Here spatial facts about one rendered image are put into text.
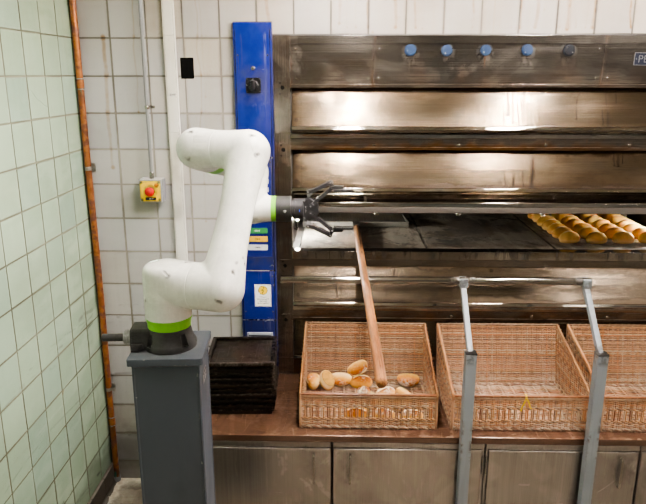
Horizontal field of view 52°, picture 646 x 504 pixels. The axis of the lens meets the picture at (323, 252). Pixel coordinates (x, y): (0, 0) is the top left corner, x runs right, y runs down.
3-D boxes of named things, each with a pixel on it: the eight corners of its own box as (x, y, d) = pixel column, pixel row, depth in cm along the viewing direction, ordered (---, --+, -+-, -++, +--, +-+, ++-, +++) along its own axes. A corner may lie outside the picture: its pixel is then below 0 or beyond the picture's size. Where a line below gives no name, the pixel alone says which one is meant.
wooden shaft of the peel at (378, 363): (387, 389, 167) (388, 379, 167) (375, 389, 167) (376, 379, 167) (359, 230, 332) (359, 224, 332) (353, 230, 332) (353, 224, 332)
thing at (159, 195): (144, 199, 291) (142, 176, 288) (167, 199, 291) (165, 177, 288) (139, 202, 284) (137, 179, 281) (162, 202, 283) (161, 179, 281)
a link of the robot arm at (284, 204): (275, 224, 230) (274, 198, 228) (278, 217, 242) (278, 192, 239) (292, 224, 230) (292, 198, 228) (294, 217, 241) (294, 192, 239)
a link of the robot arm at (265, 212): (239, 225, 240) (234, 222, 229) (240, 190, 241) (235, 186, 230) (277, 225, 240) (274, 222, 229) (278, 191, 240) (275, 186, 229)
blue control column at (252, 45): (281, 333, 510) (276, 42, 454) (301, 334, 510) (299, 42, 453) (247, 483, 324) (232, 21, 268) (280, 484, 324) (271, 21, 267)
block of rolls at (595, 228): (525, 216, 365) (525, 207, 363) (612, 217, 364) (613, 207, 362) (560, 244, 306) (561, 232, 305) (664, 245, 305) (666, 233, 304)
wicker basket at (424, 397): (304, 375, 309) (303, 320, 302) (424, 376, 308) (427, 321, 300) (297, 429, 262) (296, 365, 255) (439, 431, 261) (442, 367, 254)
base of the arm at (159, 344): (97, 356, 180) (95, 336, 179) (111, 335, 195) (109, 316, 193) (193, 354, 182) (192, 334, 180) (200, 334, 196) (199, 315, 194)
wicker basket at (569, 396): (431, 376, 308) (434, 321, 300) (553, 377, 307) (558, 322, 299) (448, 431, 261) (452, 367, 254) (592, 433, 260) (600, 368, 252)
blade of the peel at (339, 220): (408, 227, 341) (409, 221, 340) (302, 226, 341) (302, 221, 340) (401, 212, 375) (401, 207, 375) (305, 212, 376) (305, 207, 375)
